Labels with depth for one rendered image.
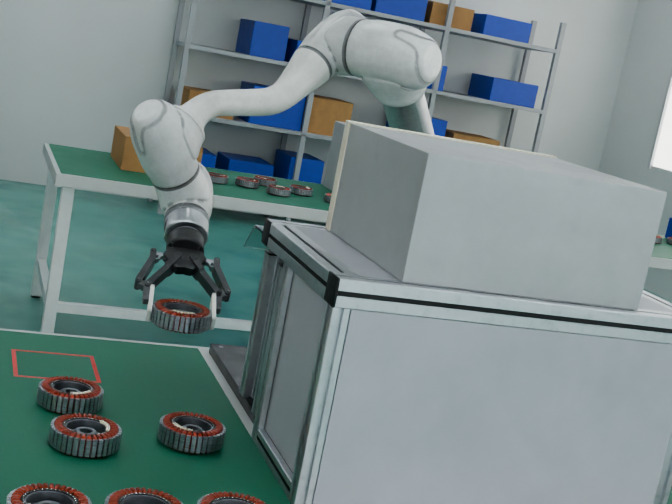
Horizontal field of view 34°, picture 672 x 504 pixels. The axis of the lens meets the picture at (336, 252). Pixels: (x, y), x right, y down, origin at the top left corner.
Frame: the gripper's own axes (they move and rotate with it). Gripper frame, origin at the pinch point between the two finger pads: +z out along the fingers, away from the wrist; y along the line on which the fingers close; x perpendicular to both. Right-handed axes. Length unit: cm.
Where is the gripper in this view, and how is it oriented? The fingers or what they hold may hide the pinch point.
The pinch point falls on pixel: (181, 313)
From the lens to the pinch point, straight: 204.9
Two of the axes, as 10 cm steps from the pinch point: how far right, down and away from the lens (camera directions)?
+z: 0.6, 6.9, -7.2
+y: -9.7, -1.4, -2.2
